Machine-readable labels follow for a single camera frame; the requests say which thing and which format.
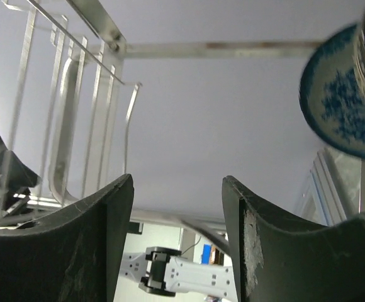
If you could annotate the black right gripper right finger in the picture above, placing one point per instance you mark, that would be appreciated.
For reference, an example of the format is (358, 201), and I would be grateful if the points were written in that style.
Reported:
(278, 256)

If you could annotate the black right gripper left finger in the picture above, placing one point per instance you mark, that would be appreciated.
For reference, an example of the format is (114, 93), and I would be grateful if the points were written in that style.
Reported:
(72, 254)

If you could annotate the steel wire dish rack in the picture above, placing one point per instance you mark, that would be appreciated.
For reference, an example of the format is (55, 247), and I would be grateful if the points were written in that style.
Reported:
(178, 94)

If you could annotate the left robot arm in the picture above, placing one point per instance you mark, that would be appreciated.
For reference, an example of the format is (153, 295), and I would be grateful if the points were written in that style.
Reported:
(158, 270)

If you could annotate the blue floral white bowl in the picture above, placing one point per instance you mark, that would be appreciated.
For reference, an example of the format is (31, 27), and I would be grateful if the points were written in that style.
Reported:
(329, 96)

